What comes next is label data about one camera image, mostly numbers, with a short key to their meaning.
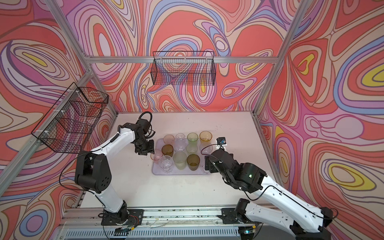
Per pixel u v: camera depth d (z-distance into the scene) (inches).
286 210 16.3
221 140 23.0
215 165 19.8
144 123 28.9
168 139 39.2
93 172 18.2
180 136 39.8
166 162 34.2
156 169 35.0
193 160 33.2
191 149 37.7
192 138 39.8
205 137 39.1
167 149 36.9
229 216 28.9
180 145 37.7
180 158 34.6
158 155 35.7
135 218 28.4
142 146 29.6
